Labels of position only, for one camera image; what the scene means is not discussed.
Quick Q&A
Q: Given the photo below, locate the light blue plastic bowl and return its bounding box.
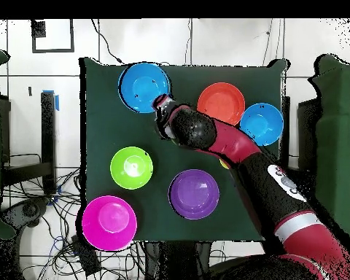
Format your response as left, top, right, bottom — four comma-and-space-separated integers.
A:
117, 62, 171, 114
239, 102, 284, 147

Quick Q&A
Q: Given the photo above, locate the orange plastic bowl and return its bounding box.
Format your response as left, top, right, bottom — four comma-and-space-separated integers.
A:
196, 82, 246, 127

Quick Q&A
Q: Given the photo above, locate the purple plastic bowl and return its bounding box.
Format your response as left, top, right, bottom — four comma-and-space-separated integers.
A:
168, 168, 221, 220

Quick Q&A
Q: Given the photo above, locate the large magenta plastic bowl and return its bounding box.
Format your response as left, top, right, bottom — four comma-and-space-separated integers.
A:
81, 195, 139, 252

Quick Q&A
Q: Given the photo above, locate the dark green tablecloth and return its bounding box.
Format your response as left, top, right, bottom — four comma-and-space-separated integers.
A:
79, 57, 288, 243

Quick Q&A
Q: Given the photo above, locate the green plastic bowl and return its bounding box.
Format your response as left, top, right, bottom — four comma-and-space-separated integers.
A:
109, 146, 155, 191

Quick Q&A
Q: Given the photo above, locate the black metal stand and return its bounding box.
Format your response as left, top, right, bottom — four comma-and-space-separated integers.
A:
1, 91, 58, 195
297, 98, 320, 182

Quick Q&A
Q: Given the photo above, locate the black power box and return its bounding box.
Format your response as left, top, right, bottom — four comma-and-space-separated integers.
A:
70, 233, 102, 276

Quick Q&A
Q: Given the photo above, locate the thin black cable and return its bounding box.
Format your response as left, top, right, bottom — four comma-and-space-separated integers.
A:
184, 18, 193, 66
262, 18, 274, 67

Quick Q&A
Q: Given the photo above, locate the black camera cable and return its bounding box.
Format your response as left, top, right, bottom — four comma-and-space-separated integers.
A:
90, 18, 127, 66

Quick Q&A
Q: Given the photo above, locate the tangle of floor cables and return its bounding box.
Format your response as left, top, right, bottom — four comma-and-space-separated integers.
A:
1, 152, 147, 280

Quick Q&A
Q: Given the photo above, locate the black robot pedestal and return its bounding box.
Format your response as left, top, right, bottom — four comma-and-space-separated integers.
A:
144, 241, 214, 280

